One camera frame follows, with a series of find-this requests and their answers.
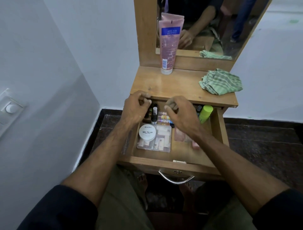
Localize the person's black left sleeve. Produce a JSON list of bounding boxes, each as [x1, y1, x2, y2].
[[16, 185, 99, 230]]

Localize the person's right hand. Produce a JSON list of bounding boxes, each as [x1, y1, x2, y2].
[[164, 95, 204, 142]]

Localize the green striped cloth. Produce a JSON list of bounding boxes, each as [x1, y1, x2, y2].
[[199, 68, 244, 96]]

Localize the clear plastic compartment box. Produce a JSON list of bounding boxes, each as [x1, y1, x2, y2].
[[137, 123, 172, 153]]

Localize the wooden dressing table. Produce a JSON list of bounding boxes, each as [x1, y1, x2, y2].
[[129, 0, 273, 114]]

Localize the lime green bottle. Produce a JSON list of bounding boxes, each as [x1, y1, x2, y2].
[[199, 105, 214, 124]]

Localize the person's right forearm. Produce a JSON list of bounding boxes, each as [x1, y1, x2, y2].
[[195, 132, 290, 216]]

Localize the pink cosmetic lotion tube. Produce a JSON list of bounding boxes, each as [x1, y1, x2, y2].
[[158, 18, 185, 75]]

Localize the white nail polish remover jar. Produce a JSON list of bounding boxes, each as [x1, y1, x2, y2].
[[138, 124, 157, 142]]

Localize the person's left foot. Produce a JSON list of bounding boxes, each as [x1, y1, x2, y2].
[[137, 174, 149, 210]]

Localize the dark red stool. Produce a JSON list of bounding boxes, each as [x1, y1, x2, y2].
[[146, 211, 209, 230]]

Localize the person's black right sleeve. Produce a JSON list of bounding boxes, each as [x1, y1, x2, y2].
[[252, 188, 303, 230]]

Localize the dressing table mirror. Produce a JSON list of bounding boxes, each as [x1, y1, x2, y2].
[[156, 0, 270, 60]]

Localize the person's olive green trousers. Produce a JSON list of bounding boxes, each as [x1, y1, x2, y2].
[[94, 166, 257, 230]]

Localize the wooden drawer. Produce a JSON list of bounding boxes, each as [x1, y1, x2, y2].
[[117, 99, 229, 182]]

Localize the person's black sleeve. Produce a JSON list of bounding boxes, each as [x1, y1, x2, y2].
[[252, 188, 303, 230], [16, 185, 99, 230]]

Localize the white wall switch panel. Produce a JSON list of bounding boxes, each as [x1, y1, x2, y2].
[[0, 88, 24, 138]]

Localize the person's left hand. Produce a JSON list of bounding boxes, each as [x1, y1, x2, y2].
[[119, 90, 152, 130]]

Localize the person's left forearm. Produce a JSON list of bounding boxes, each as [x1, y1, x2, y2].
[[61, 123, 133, 208]]

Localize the pink perfume bottle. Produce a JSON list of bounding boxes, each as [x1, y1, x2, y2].
[[174, 127, 193, 143]]

